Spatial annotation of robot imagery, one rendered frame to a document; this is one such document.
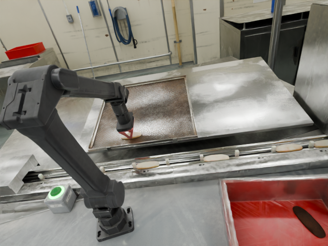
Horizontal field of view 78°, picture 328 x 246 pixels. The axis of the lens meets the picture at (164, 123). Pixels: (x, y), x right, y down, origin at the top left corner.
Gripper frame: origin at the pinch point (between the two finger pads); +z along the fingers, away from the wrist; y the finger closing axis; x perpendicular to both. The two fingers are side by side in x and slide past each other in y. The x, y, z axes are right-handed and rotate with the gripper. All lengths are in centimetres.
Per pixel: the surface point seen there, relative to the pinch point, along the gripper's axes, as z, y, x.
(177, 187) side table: 4.4, 27.4, 19.2
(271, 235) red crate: 0, 47, 45
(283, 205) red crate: 2, 39, 52
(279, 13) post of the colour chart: -16, -70, 95
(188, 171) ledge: 0.9, 23.0, 24.1
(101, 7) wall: 20, -358, -89
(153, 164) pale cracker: 2.2, 16.9, 10.7
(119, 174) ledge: 1.3, 20.5, -3.1
